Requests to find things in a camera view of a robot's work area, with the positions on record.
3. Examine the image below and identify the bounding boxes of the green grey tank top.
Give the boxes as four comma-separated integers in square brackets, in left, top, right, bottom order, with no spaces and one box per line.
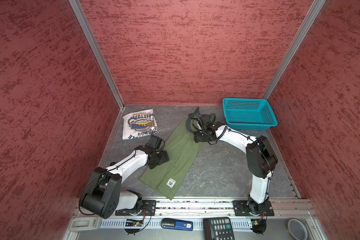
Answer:
[140,117,204,200]

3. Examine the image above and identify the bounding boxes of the white tank top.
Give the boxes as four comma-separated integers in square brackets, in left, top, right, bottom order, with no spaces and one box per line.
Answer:
[122,109,158,140]

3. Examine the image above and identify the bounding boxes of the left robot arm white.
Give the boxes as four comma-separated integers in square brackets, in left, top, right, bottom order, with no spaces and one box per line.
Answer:
[79,146,170,219]

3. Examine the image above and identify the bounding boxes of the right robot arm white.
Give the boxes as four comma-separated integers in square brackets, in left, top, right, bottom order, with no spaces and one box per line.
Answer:
[189,121,278,216]

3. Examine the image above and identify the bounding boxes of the teal plastic basket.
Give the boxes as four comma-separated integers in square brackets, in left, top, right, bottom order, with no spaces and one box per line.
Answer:
[223,98,278,131]

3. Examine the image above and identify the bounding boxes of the blue black stapler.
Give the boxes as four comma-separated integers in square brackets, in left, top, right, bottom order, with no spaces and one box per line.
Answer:
[161,218,194,231]

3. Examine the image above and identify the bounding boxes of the left small circuit board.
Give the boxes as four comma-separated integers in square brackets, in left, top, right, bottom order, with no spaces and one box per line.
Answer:
[125,219,145,228]

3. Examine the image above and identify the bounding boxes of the small circuit board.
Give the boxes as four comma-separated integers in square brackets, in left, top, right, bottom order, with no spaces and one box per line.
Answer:
[125,219,145,228]
[251,219,267,235]

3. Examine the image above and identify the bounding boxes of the black calculator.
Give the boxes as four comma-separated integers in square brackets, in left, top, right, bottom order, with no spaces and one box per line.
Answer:
[203,217,235,240]

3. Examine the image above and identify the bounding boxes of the white plastic box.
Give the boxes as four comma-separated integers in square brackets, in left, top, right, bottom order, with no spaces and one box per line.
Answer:
[69,217,103,232]

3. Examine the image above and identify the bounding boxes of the right small circuit board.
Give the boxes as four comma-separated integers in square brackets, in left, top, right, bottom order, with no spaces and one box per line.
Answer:
[251,219,267,235]

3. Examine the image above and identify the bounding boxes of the grey tape roll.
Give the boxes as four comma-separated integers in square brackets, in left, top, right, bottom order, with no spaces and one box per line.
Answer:
[286,219,309,240]

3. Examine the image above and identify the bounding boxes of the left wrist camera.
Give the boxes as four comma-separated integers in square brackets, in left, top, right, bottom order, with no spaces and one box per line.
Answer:
[148,135,165,152]

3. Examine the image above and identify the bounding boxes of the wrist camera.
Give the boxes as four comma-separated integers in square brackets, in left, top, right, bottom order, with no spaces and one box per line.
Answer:
[200,114,216,126]
[148,135,165,152]

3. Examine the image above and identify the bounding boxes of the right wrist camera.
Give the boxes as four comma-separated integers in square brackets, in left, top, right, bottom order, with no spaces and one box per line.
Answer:
[200,114,216,126]

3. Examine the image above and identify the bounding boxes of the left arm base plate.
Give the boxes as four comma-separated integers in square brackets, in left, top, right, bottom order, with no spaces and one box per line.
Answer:
[115,200,157,217]

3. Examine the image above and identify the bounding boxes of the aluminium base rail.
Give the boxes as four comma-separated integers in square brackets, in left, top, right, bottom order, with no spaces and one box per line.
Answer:
[73,196,317,218]

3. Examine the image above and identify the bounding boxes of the white perforated cable strip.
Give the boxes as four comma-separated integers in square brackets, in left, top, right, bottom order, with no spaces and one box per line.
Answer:
[100,218,253,232]

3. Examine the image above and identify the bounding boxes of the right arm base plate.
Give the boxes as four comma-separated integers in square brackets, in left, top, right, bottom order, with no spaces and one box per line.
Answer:
[233,201,275,217]

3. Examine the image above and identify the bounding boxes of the aluminium corner post left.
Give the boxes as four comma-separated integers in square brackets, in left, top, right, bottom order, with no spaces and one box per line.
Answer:
[69,0,125,110]

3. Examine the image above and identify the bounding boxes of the aluminium corner post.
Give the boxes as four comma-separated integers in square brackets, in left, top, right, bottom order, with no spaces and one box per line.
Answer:
[262,0,326,100]
[69,0,125,110]

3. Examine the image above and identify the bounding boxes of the aluminium corner post right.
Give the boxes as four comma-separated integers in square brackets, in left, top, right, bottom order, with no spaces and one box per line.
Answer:
[262,0,326,100]

